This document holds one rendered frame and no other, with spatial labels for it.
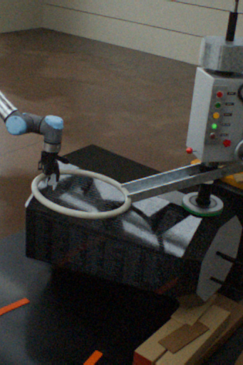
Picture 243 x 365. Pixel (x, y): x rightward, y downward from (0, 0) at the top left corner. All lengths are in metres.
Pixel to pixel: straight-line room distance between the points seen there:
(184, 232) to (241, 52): 0.94
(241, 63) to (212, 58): 0.13
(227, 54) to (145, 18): 7.77
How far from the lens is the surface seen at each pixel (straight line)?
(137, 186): 2.79
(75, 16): 11.31
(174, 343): 2.96
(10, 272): 3.71
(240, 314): 3.44
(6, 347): 3.17
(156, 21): 10.13
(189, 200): 2.89
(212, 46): 2.53
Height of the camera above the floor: 2.17
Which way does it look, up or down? 26 degrees down
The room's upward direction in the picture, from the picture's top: 5 degrees clockwise
